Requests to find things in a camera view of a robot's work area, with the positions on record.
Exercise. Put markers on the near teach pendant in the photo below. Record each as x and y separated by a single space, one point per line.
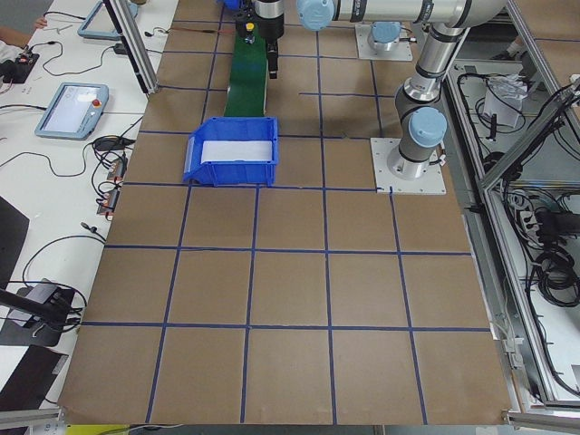
74 111

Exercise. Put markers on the blue bin right side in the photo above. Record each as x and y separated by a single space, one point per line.
233 5

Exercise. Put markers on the yellow push button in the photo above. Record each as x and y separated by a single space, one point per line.
249 37

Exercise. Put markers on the white foam pad left bin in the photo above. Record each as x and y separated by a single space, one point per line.
236 150

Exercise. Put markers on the aluminium frame post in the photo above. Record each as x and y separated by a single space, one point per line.
129 34

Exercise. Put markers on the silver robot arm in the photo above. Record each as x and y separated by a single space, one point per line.
424 127
314 16

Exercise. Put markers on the blue bin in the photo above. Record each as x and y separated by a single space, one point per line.
232 172
233 5

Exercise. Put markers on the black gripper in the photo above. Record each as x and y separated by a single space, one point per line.
269 23

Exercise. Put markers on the green conveyor belt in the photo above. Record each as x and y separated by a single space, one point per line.
246 93

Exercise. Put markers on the blue bin left side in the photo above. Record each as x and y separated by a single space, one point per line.
232 172

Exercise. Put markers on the teach pendant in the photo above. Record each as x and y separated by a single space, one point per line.
74 111
98 25

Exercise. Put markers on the far teach pendant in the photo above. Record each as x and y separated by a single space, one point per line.
98 25

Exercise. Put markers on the black camera stand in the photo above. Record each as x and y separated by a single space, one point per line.
44 302

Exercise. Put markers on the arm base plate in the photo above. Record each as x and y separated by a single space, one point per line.
395 175
384 41

